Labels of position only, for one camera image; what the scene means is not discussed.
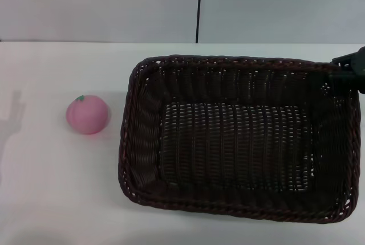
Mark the dark brown woven basket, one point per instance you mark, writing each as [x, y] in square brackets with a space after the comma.
[233, 148]

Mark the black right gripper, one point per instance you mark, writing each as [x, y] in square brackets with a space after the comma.
[360, 68]

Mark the pink toy peach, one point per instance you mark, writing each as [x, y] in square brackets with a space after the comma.
[87, 114]

